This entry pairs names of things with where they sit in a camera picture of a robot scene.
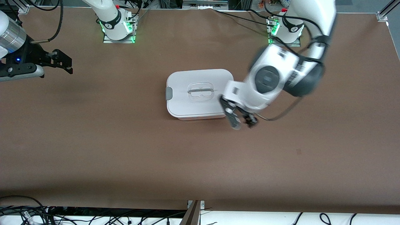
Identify pink translucent plastic box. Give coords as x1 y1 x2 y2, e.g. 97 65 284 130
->
170 113 227 121

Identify brown table cover sheet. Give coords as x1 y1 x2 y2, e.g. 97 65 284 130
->
0 6 400 216

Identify colourful small items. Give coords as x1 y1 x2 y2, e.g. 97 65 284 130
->
258 0 283 9

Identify grey metal device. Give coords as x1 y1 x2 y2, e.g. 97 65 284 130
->
182 0 229 10

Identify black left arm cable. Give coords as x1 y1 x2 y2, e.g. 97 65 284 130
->
256 0 327 122

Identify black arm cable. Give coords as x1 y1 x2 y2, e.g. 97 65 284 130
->
256 0 327 122
6 0 64 44

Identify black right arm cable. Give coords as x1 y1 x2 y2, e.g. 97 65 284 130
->
6 0 64 44

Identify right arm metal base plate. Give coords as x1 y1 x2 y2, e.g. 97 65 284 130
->
102 14 138 44

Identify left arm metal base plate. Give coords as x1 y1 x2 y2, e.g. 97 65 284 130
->
267 16 305 47

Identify long black cable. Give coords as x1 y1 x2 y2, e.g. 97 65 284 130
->
213 9 277 28

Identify short black cable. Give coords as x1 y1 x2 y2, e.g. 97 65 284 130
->
247 9 276 21

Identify brown wooden post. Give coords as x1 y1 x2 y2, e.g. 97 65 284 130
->
180 200 202 225

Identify black cable tangle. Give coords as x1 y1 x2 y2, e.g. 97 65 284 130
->
0 195 188 225

